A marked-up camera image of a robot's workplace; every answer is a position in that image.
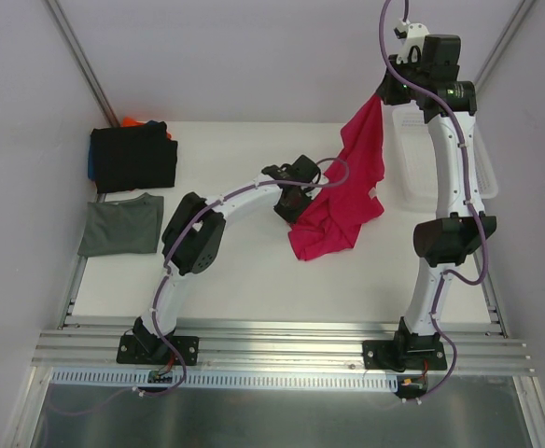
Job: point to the aluminium mounting rail frame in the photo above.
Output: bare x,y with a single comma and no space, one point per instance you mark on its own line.
301,317

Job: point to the white plastic basket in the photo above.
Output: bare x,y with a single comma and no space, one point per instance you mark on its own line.
417,163

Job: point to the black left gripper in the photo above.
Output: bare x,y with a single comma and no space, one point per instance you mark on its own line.
293,205

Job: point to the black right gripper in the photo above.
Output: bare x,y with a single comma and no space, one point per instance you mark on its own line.
389,91

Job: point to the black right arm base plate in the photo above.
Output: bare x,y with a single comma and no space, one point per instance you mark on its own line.
388,355

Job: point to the grey folded t shirt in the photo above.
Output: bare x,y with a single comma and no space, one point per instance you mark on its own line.
122,227

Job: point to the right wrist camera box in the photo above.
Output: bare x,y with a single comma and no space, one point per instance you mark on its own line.
440,56

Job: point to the orange folded t shirt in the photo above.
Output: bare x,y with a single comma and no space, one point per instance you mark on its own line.
145,130

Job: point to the aluminium corner post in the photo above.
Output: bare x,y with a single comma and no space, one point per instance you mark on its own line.
516,21
70,39

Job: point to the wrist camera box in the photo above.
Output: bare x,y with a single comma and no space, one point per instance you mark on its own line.
440,56
305,170

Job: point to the white slotted cable duct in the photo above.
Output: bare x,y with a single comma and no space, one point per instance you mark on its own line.
257,380

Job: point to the right aluminium corner post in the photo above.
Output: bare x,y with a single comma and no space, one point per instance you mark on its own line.
516,21

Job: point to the black folded t shirt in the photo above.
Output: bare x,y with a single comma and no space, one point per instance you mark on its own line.
124,164

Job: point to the blue folded t shirt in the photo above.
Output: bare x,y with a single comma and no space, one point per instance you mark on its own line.
90,165

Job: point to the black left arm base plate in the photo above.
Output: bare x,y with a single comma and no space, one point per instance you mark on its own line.
131,351

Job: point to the pink t shirt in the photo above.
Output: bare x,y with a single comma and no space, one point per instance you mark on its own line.
333,221

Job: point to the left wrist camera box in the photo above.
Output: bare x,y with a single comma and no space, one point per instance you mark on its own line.
305,170

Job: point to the left aluminium corner post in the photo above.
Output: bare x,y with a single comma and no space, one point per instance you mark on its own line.
70,39

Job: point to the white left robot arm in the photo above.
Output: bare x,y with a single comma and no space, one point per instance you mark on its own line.
193,236

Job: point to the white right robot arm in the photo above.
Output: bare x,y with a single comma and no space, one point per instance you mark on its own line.
460,228

